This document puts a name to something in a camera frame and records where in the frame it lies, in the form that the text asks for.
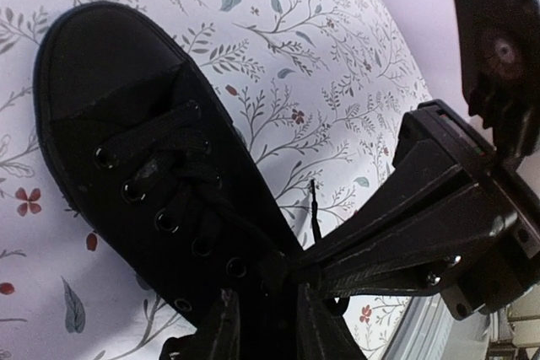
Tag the black shoelace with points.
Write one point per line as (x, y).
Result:
(175, 193)

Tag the front aluminium rail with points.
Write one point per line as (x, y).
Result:
(428, 331)

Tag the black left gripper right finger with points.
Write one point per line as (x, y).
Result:
(319, 335)

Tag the black shoe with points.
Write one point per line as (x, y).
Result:
(108, 55)

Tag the floral tablecloth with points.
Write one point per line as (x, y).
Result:
(317, 89)

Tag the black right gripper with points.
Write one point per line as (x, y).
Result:
(452, 219)

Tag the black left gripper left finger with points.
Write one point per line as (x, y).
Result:
(217, 338)

